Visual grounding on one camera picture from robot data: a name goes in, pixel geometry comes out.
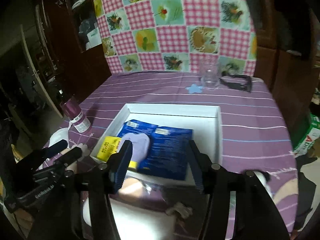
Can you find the dark wooden cabinet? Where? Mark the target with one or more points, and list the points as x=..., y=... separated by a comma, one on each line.
x=286, y=56

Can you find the blue wipes packet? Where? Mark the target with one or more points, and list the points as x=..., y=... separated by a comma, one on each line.
x=166, y=155

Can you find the green white cardboard box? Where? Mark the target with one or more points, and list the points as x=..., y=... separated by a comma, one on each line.
x=309, y=136

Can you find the yellow tissue pack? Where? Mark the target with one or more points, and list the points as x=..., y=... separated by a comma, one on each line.
x=109, y=147

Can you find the white face mask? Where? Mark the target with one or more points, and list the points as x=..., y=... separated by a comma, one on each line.
x=60, y=134

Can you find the clear drinking glass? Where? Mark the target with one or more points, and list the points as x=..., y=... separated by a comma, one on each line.
x=210, y=72

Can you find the pink checkered chair cover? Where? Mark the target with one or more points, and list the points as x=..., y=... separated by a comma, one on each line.
x=176, y=35

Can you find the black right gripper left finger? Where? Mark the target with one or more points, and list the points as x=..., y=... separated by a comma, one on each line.
x=106, y=179

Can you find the plush dog in plaid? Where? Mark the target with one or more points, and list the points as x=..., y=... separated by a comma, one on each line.
x=251, y=208

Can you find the purple patterned tablecloth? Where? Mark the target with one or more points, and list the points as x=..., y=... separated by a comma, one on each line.
x=254, y=134

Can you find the white shallow box tray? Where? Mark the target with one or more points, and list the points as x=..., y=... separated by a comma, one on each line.
x=204, y=121

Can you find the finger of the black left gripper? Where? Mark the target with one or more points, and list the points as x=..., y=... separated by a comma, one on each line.
x=51, y=151
x=67, y=159

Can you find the purple pump bottle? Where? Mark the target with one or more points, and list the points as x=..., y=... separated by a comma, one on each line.
x=74, y=113

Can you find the white paper towel roll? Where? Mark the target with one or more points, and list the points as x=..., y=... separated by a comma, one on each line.
x=139, y=211

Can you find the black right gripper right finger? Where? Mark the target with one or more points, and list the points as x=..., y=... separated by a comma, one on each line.
x=200, y=164

